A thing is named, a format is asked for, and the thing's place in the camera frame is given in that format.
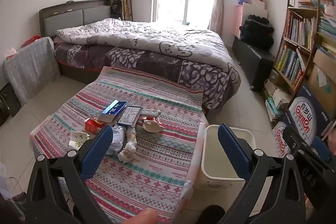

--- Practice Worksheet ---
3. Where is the green leaf print napkin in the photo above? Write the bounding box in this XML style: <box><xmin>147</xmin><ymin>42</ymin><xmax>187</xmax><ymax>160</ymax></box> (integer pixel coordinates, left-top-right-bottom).
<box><xmin>69</xmin><ymin>130</ymin><xmax>90</xmax><ymax>149</ymax></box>

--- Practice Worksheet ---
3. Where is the bed with purple patterned sheet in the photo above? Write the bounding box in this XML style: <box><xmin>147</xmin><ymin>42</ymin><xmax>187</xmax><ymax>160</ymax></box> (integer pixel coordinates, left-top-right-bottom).
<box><xmin>54</xmin><ymin>43</ymin><xmax>234</xmax><ymax>115</ymax></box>

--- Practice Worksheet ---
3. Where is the grey checked cloth cover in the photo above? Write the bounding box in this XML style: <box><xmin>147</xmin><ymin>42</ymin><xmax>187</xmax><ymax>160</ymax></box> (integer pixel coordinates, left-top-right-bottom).
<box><xmin>3</xmin><ymin>36</ymin><xmax>61</xmax><ymax>106</ymax></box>

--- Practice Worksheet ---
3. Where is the paper wrapper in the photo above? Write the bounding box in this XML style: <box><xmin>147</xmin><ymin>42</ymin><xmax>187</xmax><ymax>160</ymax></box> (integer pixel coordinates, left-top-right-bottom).
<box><xmin>117</xmin><ymin>127</ymin><xmax>137</xmax><ymax>164</ymax></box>

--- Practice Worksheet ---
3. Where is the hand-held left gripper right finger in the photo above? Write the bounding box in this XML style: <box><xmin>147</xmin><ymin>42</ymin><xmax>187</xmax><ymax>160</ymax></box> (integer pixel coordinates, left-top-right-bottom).
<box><xmin>217</xmin><ymin>123</ymin><xmax>306</xmax><ymax>224</ymax></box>

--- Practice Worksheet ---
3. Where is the blue water carton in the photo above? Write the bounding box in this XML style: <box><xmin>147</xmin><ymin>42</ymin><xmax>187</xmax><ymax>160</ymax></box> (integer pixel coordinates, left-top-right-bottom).
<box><xmin>272</xmin><ymin>122</ymin><xmax>292</xmax><ymax>159</ymax></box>
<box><xmin>287</xmin><ymin>82</ymin><xmax>331</xmax><ymax>146</ymax></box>

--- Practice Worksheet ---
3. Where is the stack of books and papers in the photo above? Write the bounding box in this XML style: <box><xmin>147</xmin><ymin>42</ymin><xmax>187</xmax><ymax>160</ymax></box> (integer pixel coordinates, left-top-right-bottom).
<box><xmin>316</xmin><ymin>5</ymin><xmax>336</xmax><ymax>56</ymax></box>

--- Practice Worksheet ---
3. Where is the black floor bag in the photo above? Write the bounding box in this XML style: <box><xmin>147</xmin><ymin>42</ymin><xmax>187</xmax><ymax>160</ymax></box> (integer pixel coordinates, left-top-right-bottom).
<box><xmin>0</xmin><ymin>82</ymin><xmax>21</xmax><ymax>126</ymax></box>

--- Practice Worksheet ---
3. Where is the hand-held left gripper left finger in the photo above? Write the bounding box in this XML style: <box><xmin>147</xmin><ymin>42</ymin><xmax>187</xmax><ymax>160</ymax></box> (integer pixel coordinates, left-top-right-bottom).
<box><xmin>25</xmin><ymin>125</ymin><xmax>114</xmax><ymax>224</ymax></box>

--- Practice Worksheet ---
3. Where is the dark box with white label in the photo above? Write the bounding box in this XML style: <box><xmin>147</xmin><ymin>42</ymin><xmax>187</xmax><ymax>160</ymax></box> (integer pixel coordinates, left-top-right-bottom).
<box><xmin>117</xmin><ymin>106</ymin><xmax>142</xmax><ymax>127</ymax></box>

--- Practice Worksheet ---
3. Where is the white and pink cabinet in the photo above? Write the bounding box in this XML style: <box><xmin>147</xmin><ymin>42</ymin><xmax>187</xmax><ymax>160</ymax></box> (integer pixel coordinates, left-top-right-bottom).
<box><xmin>236</xmin><ymin>1</ymin><xmax>268</xmax><ymax>38</ymax></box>

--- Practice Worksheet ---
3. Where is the white foam piece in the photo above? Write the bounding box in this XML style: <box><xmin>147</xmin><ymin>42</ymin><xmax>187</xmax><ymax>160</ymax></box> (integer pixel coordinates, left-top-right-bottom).
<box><xmin>140</xmin><ymin>109</ymin><xmax>162</xmax><ymax>118</ymax></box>

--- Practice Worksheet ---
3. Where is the person's bare leg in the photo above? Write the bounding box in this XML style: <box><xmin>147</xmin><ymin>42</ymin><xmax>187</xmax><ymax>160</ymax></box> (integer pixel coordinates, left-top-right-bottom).
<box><xmin>123</xmin><ymin>208</ymin><xmax>159</xmax><ymax>224</ymax></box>

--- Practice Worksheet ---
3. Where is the white plastic wrapper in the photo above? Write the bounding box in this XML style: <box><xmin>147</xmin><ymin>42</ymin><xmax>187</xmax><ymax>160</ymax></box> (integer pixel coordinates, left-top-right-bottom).
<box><xmin>105</xmin><ymin>126</ymin><xmax>125</xmax><ymax>156</ymax></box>

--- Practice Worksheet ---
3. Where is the grey bed headboard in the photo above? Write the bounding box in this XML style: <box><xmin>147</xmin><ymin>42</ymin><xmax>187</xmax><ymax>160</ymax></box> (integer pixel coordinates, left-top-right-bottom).
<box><xmin>39</xmin><ymin>0</ymin><xmax>112</xmax><ymax>35</ymax></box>

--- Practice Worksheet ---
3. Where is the pile of black clothes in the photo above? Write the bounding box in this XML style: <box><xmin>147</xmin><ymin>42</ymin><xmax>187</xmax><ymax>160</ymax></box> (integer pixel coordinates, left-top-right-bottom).
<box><xmin>239</xmin><ymin>15</ymin><xmax>274</xmax><ymax>51</ymax></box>

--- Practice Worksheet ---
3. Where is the red and white packet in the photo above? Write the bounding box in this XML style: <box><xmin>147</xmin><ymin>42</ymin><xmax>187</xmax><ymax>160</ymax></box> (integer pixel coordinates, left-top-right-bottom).
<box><xmin>84</xmin><ymin>118</ymin><xmax>105</xmax><ymax>134</ymax></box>

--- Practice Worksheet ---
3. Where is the dark cloth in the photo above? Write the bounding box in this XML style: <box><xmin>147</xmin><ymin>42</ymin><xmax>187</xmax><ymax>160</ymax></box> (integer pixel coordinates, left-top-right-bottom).
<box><xmin>0</xmin><ymin>191</ymin><xmax>27</xmax><ymax>224</ymax></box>

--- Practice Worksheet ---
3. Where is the black hanging bag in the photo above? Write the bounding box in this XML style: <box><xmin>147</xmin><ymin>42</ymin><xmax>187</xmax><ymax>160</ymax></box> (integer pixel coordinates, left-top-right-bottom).
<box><xmin>110</xmin><ymin>0</ymin><xmax>124</xmax><ymax>20</ymax></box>

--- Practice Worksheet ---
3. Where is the wooden bookshelf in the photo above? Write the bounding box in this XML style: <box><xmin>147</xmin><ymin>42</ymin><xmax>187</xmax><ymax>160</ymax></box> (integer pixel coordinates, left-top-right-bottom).
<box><xmin>273</xmin><ymin>0</ymin><xmax>335</xmax><ymax>90</ymax></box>

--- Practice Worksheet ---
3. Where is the black storage bench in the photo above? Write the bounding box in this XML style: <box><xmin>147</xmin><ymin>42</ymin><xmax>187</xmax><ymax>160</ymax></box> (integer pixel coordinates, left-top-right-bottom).
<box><xmin>232</xmin><ymin>36</ymin><xmax>275</xmax><ymax>92</ymax></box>

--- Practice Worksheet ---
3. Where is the red cloth item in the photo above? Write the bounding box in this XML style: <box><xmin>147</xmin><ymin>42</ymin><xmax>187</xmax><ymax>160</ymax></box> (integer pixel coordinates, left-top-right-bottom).
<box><xmin>21</xmin><ymin>35</ymin><xmax>41</xmax><ymax>47</ymax></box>

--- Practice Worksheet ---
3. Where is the blue cardboard box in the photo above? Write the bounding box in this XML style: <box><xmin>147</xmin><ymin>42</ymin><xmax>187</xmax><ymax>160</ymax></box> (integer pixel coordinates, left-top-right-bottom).
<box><xmin>98</xmin><ymin>100</ymin><xmax>128</xmax><ymax>123</ymax></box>

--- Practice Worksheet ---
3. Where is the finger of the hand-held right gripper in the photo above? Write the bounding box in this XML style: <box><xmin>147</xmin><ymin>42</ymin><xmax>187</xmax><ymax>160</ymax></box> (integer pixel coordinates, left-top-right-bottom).
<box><xmin>312</xmin><ymin>136</ymin><xmax>332</xmax><ymax>162</ymax></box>
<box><xmin>283</xmin><ymin>125</ymin><xmax>306</xmax><ymax>153</ymax></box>

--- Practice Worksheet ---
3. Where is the brown cardboard box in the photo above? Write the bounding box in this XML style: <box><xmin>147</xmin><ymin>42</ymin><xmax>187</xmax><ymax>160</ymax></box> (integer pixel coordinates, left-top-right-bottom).
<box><xmin>307</xmin><ymin>49</ymin><xmax>336</xmax><ymax>114</ymax></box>

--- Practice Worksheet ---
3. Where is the striped patterned tablecloth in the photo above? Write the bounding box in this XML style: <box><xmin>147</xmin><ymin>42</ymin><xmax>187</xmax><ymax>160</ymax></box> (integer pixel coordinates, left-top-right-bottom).
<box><xmin>30</xmin><ymin>66</ymin><xmax>208</xmax><ymax>224</ymax></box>

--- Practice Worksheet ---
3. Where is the pile of books on floor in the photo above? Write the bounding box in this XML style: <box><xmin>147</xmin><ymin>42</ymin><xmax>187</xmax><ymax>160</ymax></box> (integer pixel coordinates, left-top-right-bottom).
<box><xmin>264</xmin><ymin>70</ymin><xmax>292</xmax><ymax>122</ymax></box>

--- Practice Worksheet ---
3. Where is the pink checked undercloth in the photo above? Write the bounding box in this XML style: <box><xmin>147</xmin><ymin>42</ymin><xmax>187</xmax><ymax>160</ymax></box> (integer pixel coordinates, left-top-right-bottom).
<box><xmin>176</xmin><ymin>119</ymin><xmax>208</xmax><ymax>224</ymax></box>

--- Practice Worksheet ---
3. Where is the white cartoon print quilt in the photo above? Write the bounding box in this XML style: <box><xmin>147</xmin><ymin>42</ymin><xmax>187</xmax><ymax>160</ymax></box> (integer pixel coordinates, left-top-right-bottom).
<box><xmin>56</xmin><ymin>18</ymin><xmax>240</xmax><ymax>88</ymax></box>

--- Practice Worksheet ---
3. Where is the white plastic bin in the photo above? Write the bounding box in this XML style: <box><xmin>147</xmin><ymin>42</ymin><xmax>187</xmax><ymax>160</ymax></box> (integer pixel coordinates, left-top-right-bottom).
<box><xmin>193</xmin><ymin>124</ymin><xmax>256</xmax><ymax>190</ymax></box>

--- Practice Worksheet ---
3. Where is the row of colourful books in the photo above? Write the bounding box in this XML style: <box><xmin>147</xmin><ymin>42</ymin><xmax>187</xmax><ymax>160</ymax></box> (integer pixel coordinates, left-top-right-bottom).
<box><xmin>276</xmin><ymin>46</ymin><xmax>306</xmax><ymax>88</ymax></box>
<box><xmin>283</xmin><ymin>10</ymin><xmax>317</xmax><ymax>48</ymax></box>

